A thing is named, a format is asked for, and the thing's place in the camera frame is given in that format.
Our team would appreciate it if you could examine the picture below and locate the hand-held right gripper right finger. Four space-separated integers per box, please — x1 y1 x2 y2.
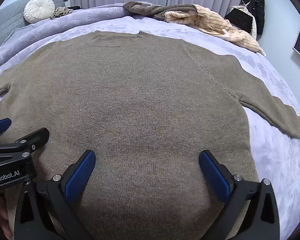
199 150 280 240

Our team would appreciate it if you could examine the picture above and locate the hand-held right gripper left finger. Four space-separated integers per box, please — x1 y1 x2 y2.
14 149 97 240

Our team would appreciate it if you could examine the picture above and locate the brown knit sweater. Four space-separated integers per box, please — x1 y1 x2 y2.
0 30 300 240

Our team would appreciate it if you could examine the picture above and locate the person's left hand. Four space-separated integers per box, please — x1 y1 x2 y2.
0 192 15 239

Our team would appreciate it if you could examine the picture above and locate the lavender bed sheet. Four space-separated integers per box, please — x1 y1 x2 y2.
0 15 300 240

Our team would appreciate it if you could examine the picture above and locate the grey upholstered headboard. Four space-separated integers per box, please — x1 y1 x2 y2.
0 0 67 46

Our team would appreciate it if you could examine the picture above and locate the white round pleated pillow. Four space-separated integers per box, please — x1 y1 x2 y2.
23 0 56 24

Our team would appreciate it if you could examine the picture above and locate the crumpled beige cloth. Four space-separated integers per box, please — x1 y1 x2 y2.
49 6 74 19

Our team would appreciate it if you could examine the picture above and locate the cream striped garment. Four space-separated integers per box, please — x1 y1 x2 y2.
164 4 267 57

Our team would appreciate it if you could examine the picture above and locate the black hanging jacket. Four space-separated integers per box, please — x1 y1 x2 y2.
241 0 265 36

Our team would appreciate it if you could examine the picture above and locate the brown fuzzy garment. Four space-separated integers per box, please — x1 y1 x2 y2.
123 1 198 22

